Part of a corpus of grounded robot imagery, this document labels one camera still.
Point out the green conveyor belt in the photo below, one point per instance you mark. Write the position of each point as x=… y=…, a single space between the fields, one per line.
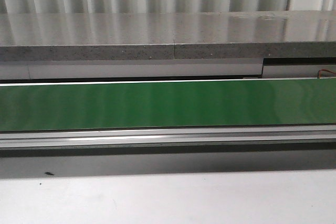
x=118 y=105

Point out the grey stone counter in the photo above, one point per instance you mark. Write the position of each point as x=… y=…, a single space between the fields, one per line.
x=99 y=47

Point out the silver conveyor frame rail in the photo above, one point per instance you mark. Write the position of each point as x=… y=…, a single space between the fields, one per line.
x=184 y=135

